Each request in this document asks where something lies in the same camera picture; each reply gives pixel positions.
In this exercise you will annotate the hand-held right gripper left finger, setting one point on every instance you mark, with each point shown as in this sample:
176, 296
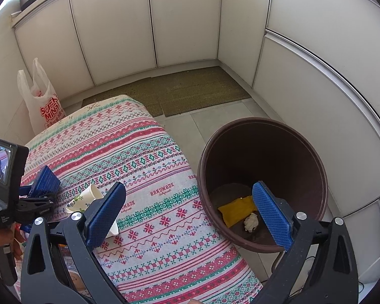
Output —
104, 215

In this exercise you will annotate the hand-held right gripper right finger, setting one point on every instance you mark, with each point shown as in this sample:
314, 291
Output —
270, 215

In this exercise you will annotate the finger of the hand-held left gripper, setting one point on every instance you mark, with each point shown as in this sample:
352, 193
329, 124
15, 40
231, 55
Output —
46, 180
25, 228

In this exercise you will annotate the white paper cup green print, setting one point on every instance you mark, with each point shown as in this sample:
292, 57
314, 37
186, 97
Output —
82, 198

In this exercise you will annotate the brown plastic trash bin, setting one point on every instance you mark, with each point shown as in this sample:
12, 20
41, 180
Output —
256, 152

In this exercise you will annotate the person's left hand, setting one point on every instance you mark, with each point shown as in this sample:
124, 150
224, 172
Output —
15, 242

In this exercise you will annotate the crumpled white tissue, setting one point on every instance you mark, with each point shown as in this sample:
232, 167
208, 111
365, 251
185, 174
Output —
251, 223

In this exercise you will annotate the yellow packet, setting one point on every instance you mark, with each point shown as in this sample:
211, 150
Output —
234, 210

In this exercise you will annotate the red green patterned tablecloth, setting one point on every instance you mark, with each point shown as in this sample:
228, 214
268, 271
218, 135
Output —
145, 164

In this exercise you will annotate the white plastic bag red print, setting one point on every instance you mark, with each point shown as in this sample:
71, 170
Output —
47, 107

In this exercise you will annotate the small woven floor mat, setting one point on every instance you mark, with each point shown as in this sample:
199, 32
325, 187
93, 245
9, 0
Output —
136, 93

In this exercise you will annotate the large woven floor mat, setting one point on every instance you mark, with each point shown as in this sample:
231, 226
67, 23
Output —
196, 91

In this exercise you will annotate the row of white cabinet doors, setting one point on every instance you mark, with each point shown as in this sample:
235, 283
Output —
114, 28

